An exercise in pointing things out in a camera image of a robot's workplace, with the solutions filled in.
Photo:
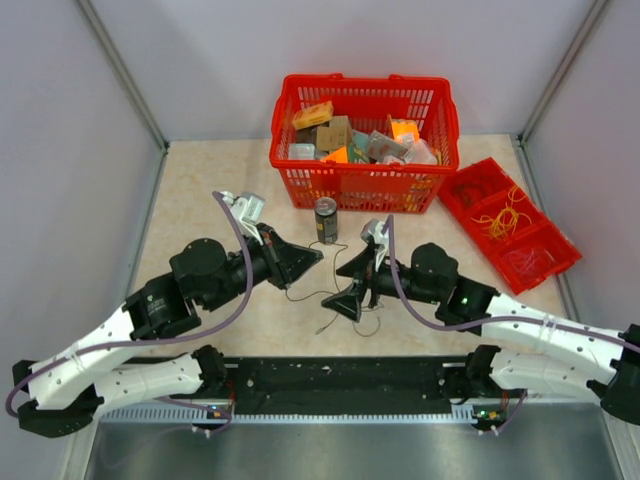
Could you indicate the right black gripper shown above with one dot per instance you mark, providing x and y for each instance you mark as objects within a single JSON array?
[{"x": 349, "y": 302}]

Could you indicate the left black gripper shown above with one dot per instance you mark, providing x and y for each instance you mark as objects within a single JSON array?
[{"x": 286, "y": 262}]

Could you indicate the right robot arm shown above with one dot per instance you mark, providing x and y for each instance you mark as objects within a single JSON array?
[{"x": 529, "y": 349}]

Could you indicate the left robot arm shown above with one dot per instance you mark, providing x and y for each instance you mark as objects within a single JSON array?
[{"x": 95, "y": 376}]

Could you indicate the black drink can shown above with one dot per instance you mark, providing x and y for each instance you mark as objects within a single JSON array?
[{"x": 325, "y": 211}]

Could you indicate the clear plastic pack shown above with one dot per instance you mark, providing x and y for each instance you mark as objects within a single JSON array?
[{"x": 301, "y": 151}]

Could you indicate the orange triangular pack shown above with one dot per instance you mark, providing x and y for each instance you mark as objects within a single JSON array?
[{"x": 339, "y": 156}]

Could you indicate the brown cardboard box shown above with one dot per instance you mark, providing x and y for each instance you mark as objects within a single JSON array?
[{"x": 337, "y": 133}]

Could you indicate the grey printed packet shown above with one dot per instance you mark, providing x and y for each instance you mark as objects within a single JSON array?
[{"x": 379, "y": 146}]

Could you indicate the red plastic shopping basket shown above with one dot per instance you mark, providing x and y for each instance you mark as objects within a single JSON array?
[{"x": 369, "y": 103}]

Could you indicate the yellow snack box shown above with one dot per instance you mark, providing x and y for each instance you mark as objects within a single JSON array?
[{"x": 313, "y": 115}]

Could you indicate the orange glowing box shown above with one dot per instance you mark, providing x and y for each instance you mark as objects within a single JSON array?
[{"x": 404, "y": 131}]

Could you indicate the red compartment tray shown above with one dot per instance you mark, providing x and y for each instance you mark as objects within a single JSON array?
[{"x": 523, "y": 245}]

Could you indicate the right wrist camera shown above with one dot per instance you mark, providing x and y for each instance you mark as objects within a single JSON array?
[{"x": 375, "y": 233}]

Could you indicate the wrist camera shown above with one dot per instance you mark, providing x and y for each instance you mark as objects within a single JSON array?
[
  {"x": 245, "y": 209},
  {"x": 375, "y": 233}
]

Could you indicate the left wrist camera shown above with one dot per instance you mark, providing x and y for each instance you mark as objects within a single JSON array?
[{"x": 245, "y": 209}]

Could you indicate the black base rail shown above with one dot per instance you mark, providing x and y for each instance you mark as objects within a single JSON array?
[{"x": 349, "y": 385}]

